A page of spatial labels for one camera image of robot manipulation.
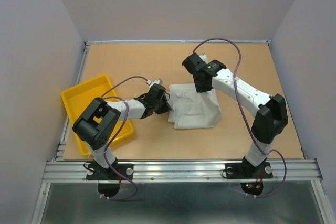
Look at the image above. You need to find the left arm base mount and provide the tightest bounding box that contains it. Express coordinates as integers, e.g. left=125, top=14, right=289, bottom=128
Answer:
left=83, top=161, right=134, bottom=200

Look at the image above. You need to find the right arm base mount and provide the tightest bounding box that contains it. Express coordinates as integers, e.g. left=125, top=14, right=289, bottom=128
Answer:
left=222, top=162, right=273, bottom=196

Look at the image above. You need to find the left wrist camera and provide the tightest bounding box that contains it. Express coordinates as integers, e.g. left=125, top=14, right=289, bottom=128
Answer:
left=151, top=78, right=163, bottom=85

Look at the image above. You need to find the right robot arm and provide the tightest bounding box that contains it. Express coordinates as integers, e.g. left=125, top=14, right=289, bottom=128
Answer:
left=182, top=53, right=288, bottom=177

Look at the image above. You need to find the aluminium front rail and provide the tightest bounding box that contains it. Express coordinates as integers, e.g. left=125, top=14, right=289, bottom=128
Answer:
left=43, top=159, right=323, bottom=184

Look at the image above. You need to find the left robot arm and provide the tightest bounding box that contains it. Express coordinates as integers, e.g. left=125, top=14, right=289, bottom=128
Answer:
left=72, top=83, right=170, bottom=179

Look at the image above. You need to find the white long sleeve shirt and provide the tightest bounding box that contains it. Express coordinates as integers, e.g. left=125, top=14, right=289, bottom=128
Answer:
left=167, top=54, right=223, bottom=130

